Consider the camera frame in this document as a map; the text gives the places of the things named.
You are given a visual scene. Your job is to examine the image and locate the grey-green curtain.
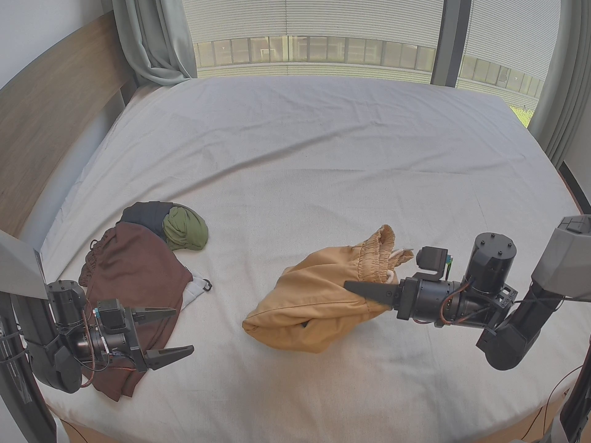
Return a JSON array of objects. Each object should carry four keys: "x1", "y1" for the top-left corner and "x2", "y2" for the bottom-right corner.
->
[
  {"x1": 108, "y1": 0, "x2": 198, "y2": 86},
  {"x1": 529, "y1": 0, "x2": 591, "y2": 170}
]

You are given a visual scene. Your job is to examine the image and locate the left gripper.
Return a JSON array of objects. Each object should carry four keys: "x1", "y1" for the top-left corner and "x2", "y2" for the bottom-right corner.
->
[{"x1": 87, "y1": 307, "x2": 195, "y2": 373}]

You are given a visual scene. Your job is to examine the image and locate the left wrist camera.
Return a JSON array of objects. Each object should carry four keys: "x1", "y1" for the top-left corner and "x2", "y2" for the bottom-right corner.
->
[{"x1": 94, "y1": 299, "x2": 135, "y2": 336}]

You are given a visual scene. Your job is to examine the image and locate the white garment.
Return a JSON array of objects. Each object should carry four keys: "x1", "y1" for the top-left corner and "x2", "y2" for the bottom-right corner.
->
[{"x1": 178, "y1": 273, "x2": 214, "y2": 313}]

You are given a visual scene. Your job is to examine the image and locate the window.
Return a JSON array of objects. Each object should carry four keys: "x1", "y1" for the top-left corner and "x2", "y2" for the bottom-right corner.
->
[{"x1": 175, "y1": 0, "x2": 566, "y2": 110}]

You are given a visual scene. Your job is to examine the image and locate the black garment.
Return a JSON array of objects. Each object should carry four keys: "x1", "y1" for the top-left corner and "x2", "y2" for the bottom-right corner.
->
[{"x1": 118, "y1": 201, "x2": 178, "y2": 243}]

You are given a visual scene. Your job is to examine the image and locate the tan shorts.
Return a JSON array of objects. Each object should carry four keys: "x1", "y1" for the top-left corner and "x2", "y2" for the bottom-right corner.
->
[{"x1": 242, "y1": 224, "x2": 415, "y2": 354}]

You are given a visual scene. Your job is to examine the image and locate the green garment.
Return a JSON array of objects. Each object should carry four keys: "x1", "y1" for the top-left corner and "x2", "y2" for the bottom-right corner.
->
[{"x1": 163, "y1": 206, "x2": 209, "y2": 251}]

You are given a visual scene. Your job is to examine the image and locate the brown shorts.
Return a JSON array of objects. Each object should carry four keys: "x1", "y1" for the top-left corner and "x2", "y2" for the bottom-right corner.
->
[{"x1": 78, "y1": 223, "x2": 194, "y2": 402}]

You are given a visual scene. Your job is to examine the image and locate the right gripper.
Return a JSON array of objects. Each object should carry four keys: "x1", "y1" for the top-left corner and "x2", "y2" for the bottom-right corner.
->
[{"x1": 395, "y1": 277, "x2": 462, "y2": 325}]

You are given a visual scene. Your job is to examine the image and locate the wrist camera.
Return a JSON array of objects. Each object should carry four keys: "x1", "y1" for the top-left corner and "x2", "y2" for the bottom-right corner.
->
[
  {"x1": 416, "y1": 246, "x2": 449, "y2": 282},
  {"x1": 94, "y1": 299, "x2": 135, "y2": 336}
]

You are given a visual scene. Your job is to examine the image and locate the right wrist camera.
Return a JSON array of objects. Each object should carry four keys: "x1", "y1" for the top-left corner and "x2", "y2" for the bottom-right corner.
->
[{"x1": 416, "y1": 246, "x2": 449, "y2": 282}]

